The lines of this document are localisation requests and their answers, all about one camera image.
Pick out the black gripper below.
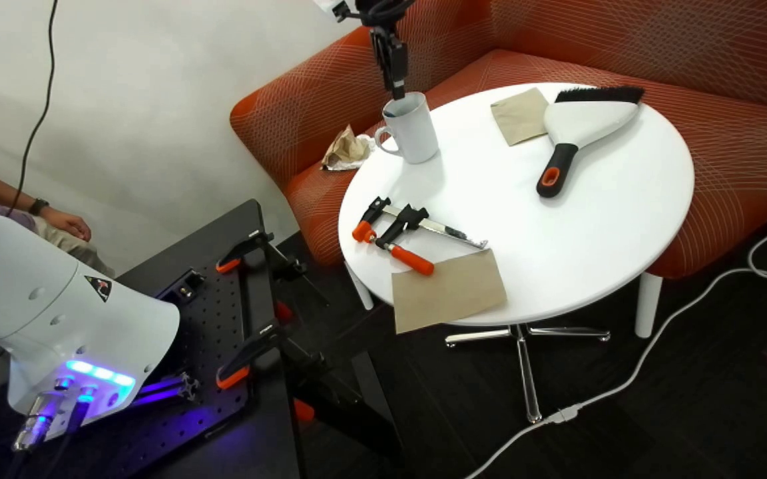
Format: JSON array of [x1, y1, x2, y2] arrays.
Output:
[[357, 0, 412, 101]]

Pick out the white ceramic mug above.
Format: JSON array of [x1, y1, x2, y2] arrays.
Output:
[[369, 89, 442, 167]]

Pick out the bystander person hand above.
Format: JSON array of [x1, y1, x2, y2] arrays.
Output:
[[43, 206, 96, 245]]

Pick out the crumpled paper wrapper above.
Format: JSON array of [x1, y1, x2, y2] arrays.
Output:
[[320, 125, 376, 174]]

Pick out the brown cardboard sheet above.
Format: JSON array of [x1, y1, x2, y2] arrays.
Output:
[[388, 249, 510, 339]]

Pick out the black orange spring clamp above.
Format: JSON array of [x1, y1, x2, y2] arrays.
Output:
[[213, 319, 328, 395], [213, 227, 309, 279]]

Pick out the white round table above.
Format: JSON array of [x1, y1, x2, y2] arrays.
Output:
[[334, 81, 698, 425]]

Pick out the black perforated mounting board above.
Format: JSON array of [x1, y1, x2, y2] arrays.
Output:
[[7, 198, 301, 479]]

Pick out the orange patterned sofa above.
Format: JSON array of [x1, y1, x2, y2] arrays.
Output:
[[225, 0, 767, 340]]

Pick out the short orange handled bar clamp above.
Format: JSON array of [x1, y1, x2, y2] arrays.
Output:
[[348, 195, 393, 249]]

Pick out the long orange handled bar clamp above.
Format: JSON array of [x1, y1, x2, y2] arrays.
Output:
[[373, 203, 493, 279]]

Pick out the thin black wall cable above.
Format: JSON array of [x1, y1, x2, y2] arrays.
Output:
[[4, 0, 60, 222]]

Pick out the white power cable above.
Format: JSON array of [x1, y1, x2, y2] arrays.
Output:
[[462, 222, 767, 479]]

